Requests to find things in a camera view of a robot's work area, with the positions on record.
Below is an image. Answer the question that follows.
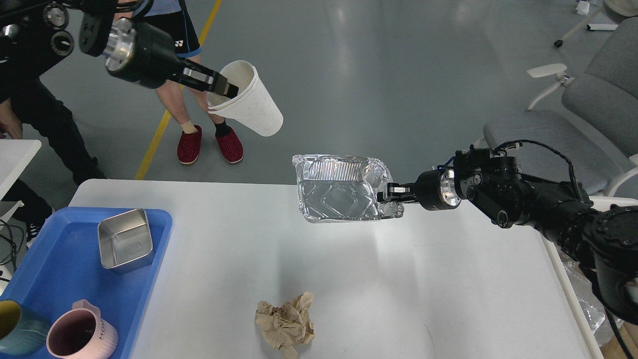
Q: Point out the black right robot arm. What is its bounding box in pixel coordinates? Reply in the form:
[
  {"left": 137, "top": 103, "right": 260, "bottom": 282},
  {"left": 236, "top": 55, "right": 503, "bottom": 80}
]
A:
[{"left": 377, "top": 140, "right": 638, "bottom": 324}]

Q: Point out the aluminium foil tray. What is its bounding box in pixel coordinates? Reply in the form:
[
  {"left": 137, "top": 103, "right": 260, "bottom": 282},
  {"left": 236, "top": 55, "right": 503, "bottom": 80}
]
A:
[{"left": 292, "top": 155, "right": 405, "bottom": 223}]

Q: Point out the grey office chair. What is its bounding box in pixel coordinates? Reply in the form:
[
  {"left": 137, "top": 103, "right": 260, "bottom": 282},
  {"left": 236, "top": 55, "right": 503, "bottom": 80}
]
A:
[{"left": 483, "top": 17, "right": 638, "bottom": 198}]

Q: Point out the white chair base far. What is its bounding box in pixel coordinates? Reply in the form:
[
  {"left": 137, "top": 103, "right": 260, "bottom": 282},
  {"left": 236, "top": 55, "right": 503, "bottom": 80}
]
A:
[{"left": 553, "top": 0, "right": 638, "bottom": 48}]

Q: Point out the blue plastic tray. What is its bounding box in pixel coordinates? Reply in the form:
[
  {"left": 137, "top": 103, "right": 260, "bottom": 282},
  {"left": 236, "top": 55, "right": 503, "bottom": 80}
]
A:
[{"left": 1, "top": 207, "right": 172, "bottom": 359}]

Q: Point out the teal ceramic mug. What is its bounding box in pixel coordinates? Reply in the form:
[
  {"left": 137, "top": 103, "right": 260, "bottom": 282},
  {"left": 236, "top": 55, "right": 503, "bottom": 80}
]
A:
[{"left": 0, "top": 300, "right": 51, "bottom": 357}]

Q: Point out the pink mug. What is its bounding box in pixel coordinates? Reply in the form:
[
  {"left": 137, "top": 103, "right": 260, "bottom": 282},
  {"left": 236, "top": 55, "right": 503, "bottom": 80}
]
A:
[{"left": 46, "top": 299, "right": 119, "bottom": 359}]

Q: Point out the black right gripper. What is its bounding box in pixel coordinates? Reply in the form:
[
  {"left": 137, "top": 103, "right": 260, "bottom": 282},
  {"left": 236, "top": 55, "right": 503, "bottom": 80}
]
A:
[{"left": 377, "top": 169, "right": 461, "bottom": 211}]

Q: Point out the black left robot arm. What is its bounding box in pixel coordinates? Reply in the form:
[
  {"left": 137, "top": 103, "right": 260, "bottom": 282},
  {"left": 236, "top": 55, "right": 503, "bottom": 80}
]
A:
[{"left": 0, "top": 0, "right": 239, "bottom": 101}]

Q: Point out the white waste bin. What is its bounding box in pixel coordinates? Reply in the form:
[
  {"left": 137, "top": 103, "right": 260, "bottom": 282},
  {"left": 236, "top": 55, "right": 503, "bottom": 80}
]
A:
[{"left": 541, "top": 194, "right": 638, "bottom": 359}]

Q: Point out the white side table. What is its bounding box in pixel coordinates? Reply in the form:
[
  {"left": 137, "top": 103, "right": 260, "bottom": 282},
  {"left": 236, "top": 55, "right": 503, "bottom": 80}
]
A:
[{"left": 0, "top": 139, "right": 42, "bottom": 198}]

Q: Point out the seated person in black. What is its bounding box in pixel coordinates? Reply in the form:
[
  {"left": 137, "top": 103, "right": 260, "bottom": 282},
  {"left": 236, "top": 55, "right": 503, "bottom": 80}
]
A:
[{"left": 0, "top": 79, "right": 106, "bottom": 241}]

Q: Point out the square stainless steel tray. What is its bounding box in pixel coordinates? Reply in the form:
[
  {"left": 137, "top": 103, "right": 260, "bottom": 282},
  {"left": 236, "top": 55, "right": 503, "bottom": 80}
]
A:
[{"left": 97, "top": 208, "right": 155, "bottom": 274}]

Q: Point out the white paper cup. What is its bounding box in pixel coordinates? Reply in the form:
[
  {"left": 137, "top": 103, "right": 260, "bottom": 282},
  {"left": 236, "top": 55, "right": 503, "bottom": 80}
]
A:
[{"left": 207, "top": 60, "right": 284, "bottom": 137}]

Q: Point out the standing person in shorts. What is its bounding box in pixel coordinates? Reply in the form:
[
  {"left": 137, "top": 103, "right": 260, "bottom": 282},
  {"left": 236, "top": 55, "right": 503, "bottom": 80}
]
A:
[{"left": 134, "top": 0, "right": 244, "bottom": 165}]

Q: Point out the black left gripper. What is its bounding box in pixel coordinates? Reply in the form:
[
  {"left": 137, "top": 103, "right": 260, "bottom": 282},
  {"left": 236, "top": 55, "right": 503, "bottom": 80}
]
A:
[{"left": 103, "top": 18, "right": 239, "bottom": 98}]

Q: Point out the brown paper napkin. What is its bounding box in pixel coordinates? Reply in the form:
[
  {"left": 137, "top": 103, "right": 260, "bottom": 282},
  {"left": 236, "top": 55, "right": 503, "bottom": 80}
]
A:
[{"left": 255, "top": 292, "right": 315, "bottom": 359}]

